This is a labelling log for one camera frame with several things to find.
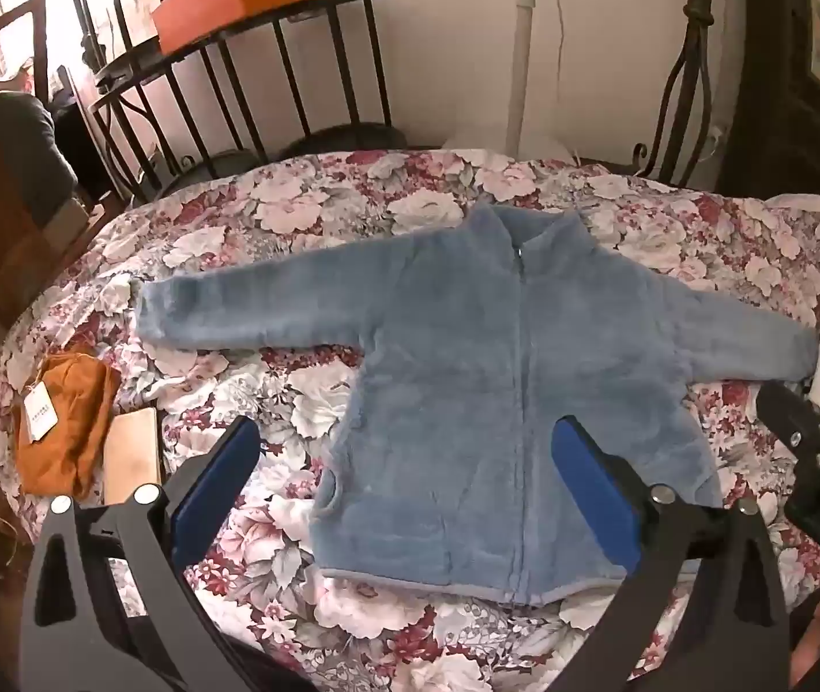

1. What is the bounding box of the blue fleece jacket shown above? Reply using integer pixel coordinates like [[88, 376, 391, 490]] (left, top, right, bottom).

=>
[[136, 205, 818, 606]]

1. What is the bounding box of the tan cardboard box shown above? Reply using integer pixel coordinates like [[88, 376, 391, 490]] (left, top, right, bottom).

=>
[[102, 408, 161, 505]]

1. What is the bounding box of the orange folded garment with tag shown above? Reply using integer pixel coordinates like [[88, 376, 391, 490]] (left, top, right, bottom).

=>
[[14, 352, 121, 498]]

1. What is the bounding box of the white standing fan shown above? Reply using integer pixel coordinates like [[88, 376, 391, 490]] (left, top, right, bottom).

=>
[[443, 0, 575, 163]]

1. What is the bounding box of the black metal rack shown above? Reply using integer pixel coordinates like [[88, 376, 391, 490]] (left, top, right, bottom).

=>
[[72, 0, 407, 200]]

